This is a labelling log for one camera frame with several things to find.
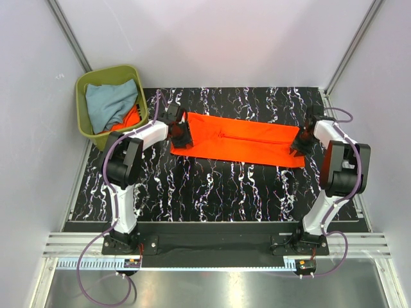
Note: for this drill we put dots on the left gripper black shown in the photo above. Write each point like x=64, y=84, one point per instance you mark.
x=186, y=140

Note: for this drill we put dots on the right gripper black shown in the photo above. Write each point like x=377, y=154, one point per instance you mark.
x=301, y=151

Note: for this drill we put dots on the orange t shirt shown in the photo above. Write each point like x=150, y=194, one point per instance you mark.
x=128, y=120
x=236, y=140

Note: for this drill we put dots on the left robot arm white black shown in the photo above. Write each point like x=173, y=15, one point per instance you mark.
x=121, y=166

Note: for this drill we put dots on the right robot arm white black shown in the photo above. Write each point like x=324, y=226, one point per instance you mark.
x=343, y=174

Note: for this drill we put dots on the grey blue t shirt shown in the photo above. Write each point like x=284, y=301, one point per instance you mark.
x=106, y=101

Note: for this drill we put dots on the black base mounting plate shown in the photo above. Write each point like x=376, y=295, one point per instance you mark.
x=214, y=245

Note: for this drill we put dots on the aluminium frame rail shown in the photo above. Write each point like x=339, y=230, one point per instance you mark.
x=81, y=251

